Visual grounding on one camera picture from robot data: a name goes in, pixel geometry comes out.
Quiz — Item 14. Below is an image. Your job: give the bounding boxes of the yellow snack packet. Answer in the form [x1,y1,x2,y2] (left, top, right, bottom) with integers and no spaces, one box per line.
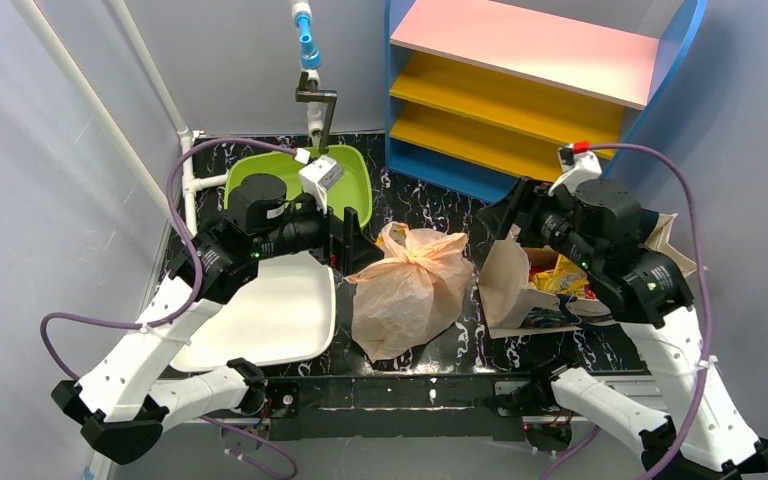
[529,255,596,300]

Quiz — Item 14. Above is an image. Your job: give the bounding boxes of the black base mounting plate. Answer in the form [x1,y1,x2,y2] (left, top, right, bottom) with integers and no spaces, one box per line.
[201,372,597,444]

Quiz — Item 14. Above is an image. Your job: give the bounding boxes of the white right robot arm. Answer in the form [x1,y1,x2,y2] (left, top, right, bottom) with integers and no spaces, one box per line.
[478,178,768,479]

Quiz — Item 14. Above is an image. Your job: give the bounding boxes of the aluminium frame rail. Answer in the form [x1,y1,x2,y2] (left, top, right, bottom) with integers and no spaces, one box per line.
[85,374,666,480]

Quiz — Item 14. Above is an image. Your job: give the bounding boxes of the banana print plastic bag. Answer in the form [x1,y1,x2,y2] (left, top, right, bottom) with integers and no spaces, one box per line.
[347,222,474,362]

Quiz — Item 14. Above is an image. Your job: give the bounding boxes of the white pipe faucet stand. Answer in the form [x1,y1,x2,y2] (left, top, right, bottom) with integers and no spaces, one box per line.
[290,1,338,155]

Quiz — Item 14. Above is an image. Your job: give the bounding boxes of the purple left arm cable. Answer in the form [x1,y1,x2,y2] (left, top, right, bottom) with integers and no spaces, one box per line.
[39,136,312,480]

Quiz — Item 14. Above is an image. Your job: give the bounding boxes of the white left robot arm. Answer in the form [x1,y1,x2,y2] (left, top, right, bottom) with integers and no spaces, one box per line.
[52,174,383,465]

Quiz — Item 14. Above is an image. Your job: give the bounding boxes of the colourful wooden shelf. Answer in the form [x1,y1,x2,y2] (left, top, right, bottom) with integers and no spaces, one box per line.
[386,1,706,201]

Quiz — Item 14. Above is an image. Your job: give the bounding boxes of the beige canvas tote bag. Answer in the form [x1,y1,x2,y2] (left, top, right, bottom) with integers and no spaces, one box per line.
[477,211,698,340]

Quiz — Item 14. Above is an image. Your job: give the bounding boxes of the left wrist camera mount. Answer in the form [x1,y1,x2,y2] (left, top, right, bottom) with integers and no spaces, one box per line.
[293,149,344,214]

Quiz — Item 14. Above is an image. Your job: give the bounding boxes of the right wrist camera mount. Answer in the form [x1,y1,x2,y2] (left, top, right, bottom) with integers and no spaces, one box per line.
[549,141,602,196]

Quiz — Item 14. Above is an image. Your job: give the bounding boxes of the white diagonal pole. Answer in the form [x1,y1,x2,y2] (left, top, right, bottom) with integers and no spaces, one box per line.
[11,1,193,248]

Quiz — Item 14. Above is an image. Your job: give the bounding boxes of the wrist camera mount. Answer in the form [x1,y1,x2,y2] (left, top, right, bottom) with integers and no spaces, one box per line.
[293,149,344,214]
[549,141,602,196]

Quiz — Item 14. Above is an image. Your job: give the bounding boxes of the white plastic basin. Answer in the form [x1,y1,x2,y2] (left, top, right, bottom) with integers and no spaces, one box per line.
[171,253,336,373]

